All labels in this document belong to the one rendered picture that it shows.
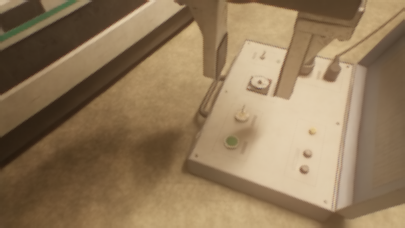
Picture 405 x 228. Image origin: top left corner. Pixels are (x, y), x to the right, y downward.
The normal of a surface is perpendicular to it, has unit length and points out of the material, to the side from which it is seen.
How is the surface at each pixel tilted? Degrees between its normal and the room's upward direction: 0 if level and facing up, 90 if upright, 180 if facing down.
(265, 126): 0
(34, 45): 90
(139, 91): 0
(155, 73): 0
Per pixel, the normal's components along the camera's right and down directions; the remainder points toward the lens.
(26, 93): 0.79, 0.48
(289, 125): 0.00, -0.60
